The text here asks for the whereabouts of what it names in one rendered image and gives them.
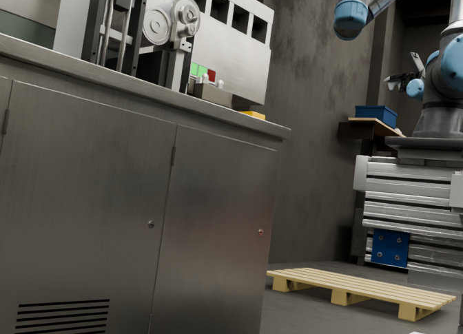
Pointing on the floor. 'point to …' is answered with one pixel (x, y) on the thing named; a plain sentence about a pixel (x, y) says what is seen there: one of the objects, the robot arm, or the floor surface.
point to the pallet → (361, 290)
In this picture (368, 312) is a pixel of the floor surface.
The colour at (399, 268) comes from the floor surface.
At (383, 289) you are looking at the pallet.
